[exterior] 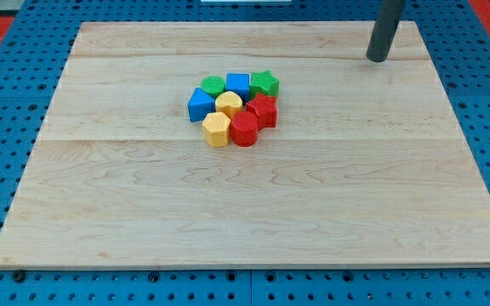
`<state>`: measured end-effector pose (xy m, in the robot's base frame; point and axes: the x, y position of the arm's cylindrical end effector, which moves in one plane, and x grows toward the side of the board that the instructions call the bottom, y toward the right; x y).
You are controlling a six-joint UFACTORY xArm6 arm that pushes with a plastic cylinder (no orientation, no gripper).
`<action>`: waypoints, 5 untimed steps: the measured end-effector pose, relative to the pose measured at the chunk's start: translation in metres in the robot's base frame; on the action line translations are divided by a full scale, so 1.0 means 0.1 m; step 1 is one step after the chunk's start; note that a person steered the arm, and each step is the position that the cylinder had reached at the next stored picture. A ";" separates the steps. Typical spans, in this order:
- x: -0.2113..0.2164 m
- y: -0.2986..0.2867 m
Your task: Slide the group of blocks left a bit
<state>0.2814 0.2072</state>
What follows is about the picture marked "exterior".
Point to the green star block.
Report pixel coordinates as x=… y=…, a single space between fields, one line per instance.
x=265 y=83

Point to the yellow heart block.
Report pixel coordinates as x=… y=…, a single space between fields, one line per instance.
x=229 y=103

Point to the red cylinder block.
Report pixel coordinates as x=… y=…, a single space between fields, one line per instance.
x=244 y=128

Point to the red star block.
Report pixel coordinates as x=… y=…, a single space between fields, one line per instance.
x=264 y=107

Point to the blue triangle block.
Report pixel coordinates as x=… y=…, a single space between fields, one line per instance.
x=199 y=105

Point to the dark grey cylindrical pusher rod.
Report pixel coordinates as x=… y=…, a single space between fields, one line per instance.
x=384 y=29

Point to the blue cube block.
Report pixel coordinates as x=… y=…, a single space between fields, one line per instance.
x=238 y=83

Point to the yellow hexagon block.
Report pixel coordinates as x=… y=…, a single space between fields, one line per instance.
x=216 y=129

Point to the light wooden board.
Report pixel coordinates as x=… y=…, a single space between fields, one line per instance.
x=367 y=167

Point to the green cylinder block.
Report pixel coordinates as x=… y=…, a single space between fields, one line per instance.
x=214 y=86

